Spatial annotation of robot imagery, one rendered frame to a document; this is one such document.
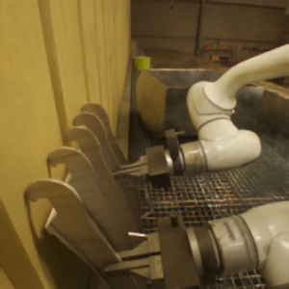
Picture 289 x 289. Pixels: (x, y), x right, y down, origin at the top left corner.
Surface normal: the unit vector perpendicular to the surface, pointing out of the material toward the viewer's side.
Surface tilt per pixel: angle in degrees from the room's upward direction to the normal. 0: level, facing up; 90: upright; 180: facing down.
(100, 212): 90
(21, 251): 90
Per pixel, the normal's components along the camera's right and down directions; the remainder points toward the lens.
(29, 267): 0.37, 0.46
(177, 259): -0.21, -0.85
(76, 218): 0.05, 0.48
